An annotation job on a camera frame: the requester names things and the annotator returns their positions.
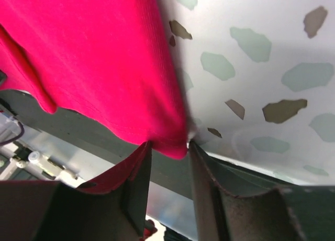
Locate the aluminium frame rail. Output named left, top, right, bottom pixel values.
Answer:
left=0, top=99, right=79, bottom=181

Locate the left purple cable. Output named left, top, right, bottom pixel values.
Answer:
left=0, top=120, right=26, bottom=145

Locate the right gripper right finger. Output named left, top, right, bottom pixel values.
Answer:
left=188, top=142, right=334, bottom=240

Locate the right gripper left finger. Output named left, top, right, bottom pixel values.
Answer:
left=1, top=142, right=152, bottom=240

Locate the crimson red t-shirt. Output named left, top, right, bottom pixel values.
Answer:
left=1, top=0, right=188, bottom=159

